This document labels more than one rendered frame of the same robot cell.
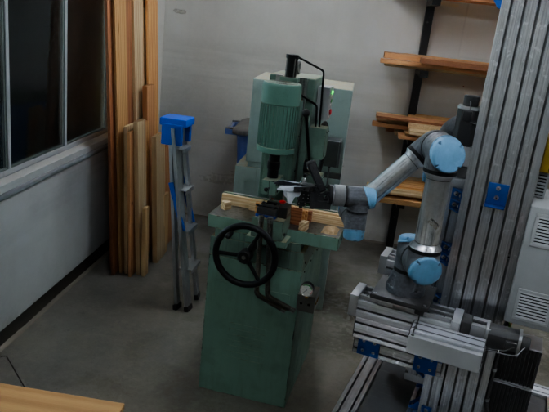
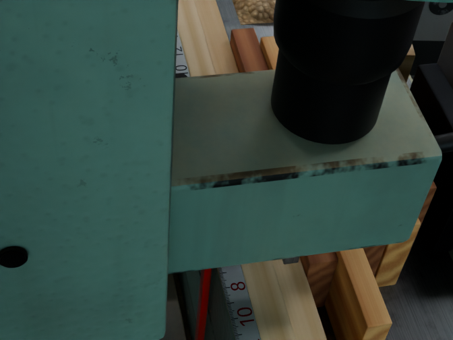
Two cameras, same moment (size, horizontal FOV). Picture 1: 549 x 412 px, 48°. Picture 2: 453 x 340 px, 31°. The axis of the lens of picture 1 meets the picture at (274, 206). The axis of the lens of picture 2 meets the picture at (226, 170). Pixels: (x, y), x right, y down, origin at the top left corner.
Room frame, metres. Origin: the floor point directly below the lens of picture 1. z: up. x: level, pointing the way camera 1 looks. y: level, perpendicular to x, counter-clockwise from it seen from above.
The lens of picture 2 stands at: (2.94, 0.24, 1.34)
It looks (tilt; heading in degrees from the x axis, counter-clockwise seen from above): 49 degrees down; 240
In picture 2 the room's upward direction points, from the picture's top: 7 degrees clockwise
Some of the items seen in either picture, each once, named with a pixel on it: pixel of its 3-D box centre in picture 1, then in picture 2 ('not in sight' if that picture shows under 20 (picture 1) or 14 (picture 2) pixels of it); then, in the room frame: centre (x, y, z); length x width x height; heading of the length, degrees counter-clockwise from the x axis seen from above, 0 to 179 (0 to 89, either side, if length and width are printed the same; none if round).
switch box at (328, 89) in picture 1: (323, 102); not in sight; (3.04, -0.18, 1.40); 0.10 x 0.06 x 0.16; 167
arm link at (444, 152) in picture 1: (432, 210); not in sight; (2.11, -0.55, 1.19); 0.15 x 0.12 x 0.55; 5
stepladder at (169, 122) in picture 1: (180, 213); not in sight; (3.54, 0.56, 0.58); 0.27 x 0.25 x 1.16; 81
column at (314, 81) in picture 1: (288, 147); not in sight; (3.05, -0.04, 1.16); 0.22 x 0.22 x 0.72; 77
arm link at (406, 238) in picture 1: (412, 251); not in sight; (2.24, -0.54, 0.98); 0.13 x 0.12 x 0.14; 5
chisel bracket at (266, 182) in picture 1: (273, 185); (271, 172); (2.78, 0.02, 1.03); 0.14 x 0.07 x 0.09; 167
